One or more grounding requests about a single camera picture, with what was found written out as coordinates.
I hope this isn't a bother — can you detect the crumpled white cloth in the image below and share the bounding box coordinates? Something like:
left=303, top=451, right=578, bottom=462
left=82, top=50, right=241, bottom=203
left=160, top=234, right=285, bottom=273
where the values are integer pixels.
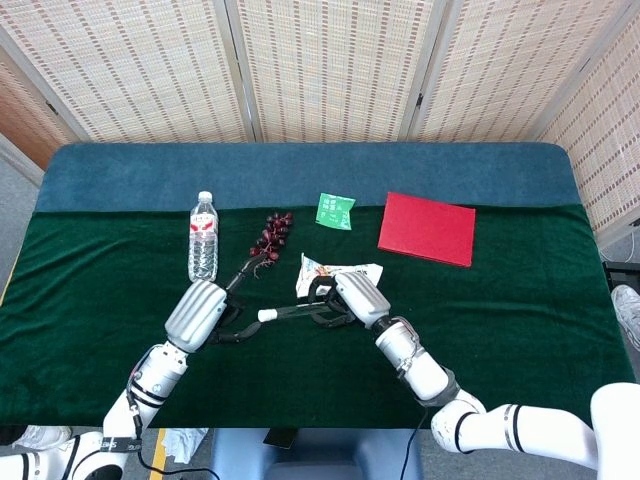
left=163, top=427, right=210, bottom=465

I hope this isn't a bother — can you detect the black box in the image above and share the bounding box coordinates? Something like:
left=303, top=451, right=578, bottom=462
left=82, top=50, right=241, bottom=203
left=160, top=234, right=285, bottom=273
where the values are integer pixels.
left=601, top=259, right=640, bottom=301

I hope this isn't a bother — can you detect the white sneaker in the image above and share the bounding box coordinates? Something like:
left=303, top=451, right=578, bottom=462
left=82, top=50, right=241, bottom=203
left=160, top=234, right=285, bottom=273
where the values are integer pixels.
left=610, top=284, right=640, bottom=351
left=12, top=424, right=74, bottom=450

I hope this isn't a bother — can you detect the black floor cable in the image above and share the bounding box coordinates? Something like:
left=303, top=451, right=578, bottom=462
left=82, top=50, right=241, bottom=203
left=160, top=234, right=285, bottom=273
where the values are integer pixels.
left=134, top=439, right=221, bottom=475

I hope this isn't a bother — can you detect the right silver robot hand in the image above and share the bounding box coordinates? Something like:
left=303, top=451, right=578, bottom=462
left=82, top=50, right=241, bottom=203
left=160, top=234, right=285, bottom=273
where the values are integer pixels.
left=307, top=272, right=392, bottom=331

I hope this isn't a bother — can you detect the dark green velvet cloth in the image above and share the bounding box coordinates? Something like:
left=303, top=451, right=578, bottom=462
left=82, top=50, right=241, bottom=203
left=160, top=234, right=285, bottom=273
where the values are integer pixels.
left=0, top=203, right=640, bottom=430

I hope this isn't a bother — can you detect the small green snack packet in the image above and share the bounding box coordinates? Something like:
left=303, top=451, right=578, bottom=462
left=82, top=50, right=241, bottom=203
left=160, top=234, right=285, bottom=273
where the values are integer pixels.
left=314, top=191, right=357, bottom=231

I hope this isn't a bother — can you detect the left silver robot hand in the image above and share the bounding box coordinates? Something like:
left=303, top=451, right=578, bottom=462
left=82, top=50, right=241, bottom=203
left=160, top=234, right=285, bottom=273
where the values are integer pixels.
left=163, top=253, right=270, bottom=355

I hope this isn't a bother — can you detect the dark red grape bunch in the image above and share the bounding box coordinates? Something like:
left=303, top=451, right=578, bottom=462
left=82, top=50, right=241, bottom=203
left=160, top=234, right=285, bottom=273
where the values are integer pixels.
left=248, top=211, right=295, bottom=279

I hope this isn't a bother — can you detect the transparent glass test tube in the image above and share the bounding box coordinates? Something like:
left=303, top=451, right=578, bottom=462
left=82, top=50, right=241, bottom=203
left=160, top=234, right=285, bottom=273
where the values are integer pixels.
left=274, top=303, right=324, bottom=320

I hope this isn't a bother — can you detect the red book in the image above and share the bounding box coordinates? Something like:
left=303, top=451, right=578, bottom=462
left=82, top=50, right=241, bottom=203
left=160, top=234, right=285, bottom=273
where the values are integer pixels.
left=377, top=191, right=478, bottom=269

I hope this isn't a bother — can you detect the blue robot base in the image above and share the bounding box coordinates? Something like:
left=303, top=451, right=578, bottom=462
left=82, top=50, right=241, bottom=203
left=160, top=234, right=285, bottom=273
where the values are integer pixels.
left=209, top=427, right=426, bottom=480

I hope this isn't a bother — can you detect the blue table cloth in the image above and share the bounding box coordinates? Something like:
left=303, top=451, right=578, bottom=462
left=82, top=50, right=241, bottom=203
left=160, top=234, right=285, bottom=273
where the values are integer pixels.
left=35, top=142, right=584, bottom=214

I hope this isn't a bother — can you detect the crumpled white snack bag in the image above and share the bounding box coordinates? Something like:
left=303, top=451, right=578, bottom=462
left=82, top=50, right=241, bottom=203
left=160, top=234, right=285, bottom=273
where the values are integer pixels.
left=294, top=252, right=385, bottom=299

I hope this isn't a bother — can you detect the clear plastic water bottle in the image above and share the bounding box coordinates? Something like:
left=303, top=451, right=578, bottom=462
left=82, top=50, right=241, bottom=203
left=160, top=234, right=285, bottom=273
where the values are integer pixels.
left=187, top=190, right=220, bottom=283

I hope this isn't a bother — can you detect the woven bamboo folding screen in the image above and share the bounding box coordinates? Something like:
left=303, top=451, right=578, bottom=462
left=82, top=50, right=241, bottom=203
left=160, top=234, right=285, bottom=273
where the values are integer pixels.
left=0, top=0, right=640, bottom=236

